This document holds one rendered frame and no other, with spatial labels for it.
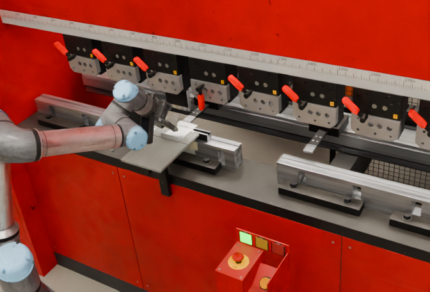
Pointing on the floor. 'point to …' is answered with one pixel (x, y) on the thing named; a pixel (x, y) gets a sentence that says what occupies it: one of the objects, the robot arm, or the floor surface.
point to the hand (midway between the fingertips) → (168, 129)
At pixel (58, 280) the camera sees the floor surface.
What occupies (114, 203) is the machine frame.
